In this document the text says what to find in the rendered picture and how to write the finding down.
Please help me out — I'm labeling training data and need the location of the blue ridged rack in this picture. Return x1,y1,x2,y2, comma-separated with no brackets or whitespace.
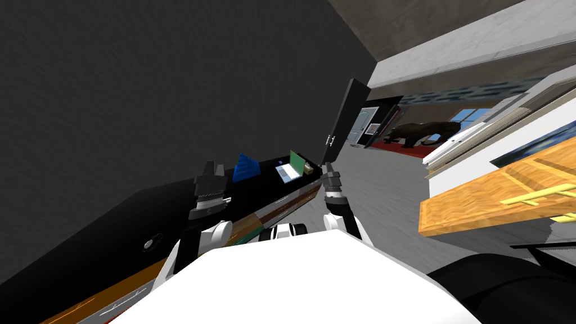
232,152,262,183

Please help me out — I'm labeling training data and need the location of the blue window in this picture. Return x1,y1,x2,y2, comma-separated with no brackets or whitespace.
449,107,492,125

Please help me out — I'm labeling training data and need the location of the black cabinet with drawers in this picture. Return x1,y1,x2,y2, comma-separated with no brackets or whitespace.
0,155,325,324

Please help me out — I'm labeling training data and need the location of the wooden cupboard door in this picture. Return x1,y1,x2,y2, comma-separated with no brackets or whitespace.
418,137,576,238

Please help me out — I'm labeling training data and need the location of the pale blue door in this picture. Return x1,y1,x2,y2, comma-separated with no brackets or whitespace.
346,107,380,146

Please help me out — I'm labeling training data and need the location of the dark animal statue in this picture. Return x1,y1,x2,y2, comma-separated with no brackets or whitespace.
384,120,462,150

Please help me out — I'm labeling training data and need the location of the red rug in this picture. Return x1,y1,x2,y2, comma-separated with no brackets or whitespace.
370,138,438,159

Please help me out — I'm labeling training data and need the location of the black door leaf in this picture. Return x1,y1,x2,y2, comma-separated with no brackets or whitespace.
320,78,372,167

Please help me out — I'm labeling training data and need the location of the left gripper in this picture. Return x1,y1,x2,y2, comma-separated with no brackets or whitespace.
193,160,229,197

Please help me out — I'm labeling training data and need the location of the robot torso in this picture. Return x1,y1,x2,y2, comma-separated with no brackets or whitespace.
107,222,483,324

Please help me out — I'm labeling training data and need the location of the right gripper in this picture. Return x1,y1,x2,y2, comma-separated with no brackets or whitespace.
319,161,344,194

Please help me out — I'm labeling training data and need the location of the white laptop green screen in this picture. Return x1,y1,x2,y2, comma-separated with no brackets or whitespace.
274,150,308,185

